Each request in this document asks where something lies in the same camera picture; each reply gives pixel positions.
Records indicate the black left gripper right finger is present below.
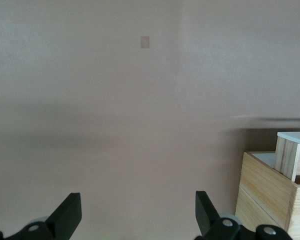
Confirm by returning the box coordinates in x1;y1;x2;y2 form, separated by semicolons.
194;190;294;240

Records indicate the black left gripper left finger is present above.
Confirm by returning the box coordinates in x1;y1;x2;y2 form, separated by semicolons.
0;191;83;240

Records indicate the white front drawer black handle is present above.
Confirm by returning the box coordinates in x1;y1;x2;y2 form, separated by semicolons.
274;131;300;185

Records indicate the light wooden drawer cabinet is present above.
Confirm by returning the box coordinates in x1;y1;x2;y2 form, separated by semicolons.
234;150;300;240

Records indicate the small brown tape patch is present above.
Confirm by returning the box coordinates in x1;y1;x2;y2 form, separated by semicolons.
139;35;151;49

